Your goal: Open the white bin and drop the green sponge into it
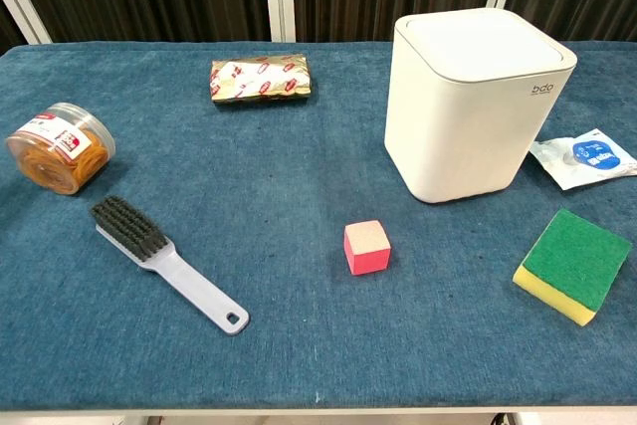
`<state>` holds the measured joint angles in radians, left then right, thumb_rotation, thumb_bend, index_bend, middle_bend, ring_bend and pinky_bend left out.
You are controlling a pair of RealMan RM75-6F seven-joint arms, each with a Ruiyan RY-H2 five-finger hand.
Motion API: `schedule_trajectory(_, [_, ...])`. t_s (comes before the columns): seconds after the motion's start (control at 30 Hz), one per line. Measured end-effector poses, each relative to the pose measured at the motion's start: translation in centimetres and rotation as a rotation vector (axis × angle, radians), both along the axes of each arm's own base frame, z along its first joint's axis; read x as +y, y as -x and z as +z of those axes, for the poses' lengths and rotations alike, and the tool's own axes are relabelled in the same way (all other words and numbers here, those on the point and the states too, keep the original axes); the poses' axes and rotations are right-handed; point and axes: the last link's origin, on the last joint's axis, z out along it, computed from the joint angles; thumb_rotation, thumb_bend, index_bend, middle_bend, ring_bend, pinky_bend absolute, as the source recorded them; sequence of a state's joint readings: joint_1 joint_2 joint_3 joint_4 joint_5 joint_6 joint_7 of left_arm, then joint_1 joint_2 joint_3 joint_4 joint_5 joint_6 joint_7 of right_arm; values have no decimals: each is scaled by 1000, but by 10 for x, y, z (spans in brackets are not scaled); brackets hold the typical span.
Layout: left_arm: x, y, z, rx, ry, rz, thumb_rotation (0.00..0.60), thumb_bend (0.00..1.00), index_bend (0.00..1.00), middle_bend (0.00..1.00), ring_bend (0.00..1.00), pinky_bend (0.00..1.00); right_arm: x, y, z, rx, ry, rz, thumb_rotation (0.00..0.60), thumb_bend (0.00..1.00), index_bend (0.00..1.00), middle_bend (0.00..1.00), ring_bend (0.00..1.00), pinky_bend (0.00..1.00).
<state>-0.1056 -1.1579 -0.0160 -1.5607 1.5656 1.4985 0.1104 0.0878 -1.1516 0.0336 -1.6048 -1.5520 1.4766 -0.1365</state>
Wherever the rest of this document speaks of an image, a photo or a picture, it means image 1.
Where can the blue table cloth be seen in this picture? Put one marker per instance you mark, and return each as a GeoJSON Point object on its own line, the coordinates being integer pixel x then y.
{"type": "Point", "coordinates": [278, 171]}

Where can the white plastic bin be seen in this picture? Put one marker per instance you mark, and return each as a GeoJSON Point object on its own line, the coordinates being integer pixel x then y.
{"type": "Point", "coordinates": [458, 121]}

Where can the pink foam cube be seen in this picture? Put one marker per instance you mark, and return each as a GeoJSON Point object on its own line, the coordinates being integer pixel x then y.
{"type": "Point", "coordinates": [367, 251]}

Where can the clear jar of rubber bands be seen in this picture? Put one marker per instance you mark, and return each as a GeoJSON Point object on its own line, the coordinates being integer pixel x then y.
{"type": "Point", "coordinates": [60, 146]}

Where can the gold foil snack package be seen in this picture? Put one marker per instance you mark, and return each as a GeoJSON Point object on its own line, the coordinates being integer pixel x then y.
{"type": "Point", "coordinates": [259, 79]}

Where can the white sachet with blue disc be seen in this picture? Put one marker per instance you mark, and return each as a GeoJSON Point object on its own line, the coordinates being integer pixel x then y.
{"type": "Point", "coordinates": [592, 153]}

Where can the yellow green sponge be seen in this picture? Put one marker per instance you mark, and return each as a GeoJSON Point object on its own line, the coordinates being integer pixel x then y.
{"type": "Point", "coordinates": [572, 256]}

